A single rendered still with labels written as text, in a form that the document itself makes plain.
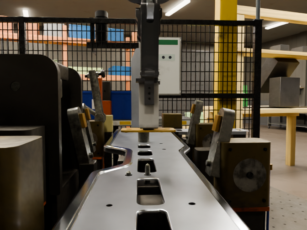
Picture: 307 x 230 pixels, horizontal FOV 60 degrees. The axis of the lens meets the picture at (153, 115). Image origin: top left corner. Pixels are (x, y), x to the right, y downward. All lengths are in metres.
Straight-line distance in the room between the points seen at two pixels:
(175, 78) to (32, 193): 1.23
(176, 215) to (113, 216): 0.06
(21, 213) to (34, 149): 0.06
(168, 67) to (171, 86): 0.10
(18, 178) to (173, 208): 0.16
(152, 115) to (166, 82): 1.04
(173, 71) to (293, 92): 2.94
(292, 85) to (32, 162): 4.03
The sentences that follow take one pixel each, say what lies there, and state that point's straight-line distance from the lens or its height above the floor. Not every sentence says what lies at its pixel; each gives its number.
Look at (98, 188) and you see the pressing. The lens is 0.38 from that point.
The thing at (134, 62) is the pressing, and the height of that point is 1.28.
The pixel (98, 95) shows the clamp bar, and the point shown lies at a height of 1.13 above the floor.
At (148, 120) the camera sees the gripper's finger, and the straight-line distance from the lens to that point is 0.40.
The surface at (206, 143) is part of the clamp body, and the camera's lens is 0.83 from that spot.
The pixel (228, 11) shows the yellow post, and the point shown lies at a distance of 1.62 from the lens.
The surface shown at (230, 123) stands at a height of 1.08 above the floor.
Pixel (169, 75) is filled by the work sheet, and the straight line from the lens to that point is 1.44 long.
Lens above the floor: 1.12
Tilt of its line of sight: 3 degrees down
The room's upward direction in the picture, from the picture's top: straight up
